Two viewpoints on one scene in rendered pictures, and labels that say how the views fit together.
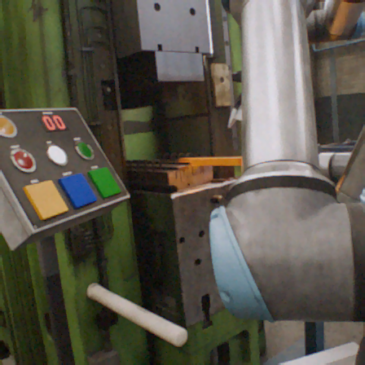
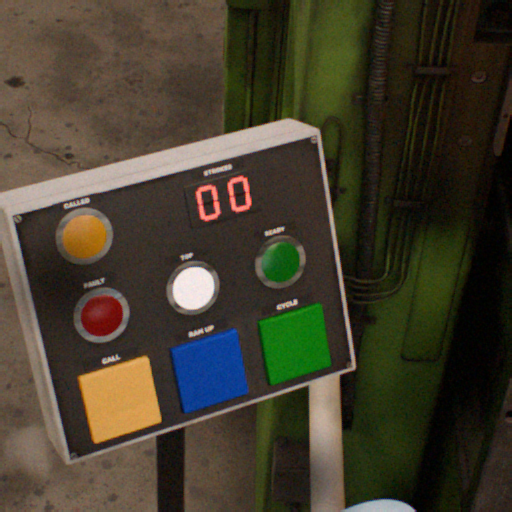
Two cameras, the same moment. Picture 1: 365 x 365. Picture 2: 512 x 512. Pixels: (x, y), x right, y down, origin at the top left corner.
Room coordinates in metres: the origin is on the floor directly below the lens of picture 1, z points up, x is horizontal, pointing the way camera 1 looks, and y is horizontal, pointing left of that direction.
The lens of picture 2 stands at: (0.22, -0.32, 2.09)
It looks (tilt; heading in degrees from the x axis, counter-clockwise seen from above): 46 degrees down; 38
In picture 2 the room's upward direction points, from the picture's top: 4 degrees clockwise
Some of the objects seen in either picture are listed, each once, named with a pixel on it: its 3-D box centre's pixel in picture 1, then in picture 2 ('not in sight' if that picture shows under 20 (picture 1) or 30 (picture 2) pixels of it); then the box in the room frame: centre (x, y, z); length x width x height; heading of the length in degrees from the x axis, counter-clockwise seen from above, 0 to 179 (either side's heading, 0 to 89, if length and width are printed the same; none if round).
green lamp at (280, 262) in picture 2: (84, 150); (280, 262); (0.99, 0.24, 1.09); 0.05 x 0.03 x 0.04; 130
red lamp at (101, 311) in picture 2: (23, 160); (101, 315); (0.81, 0.32, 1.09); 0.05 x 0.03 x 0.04; 130
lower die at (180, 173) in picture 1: (154, 172); not in sight; (1.51, 0.11, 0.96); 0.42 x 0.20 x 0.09; 40
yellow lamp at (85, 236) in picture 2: (4, 126); (84, 236); (0.82, 0.36, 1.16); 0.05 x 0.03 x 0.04; 130
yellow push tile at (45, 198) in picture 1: (45, 200); (119, 398); (0.79, 0.28, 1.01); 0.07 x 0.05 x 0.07; 155
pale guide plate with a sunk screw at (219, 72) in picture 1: (221, 85); not in sight; (1.65, -0.19, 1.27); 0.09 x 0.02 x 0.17; 130
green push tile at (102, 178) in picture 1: (103, 183); (293, 342); (0.97, 0.20, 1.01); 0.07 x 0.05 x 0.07; 155
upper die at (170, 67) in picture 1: (144, 76); not in sight; (1.51, 0.11, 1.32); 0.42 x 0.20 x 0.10; 40
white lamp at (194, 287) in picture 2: (56, 155); (193, 288); (0.90, 0.28, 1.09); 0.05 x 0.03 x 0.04; 130
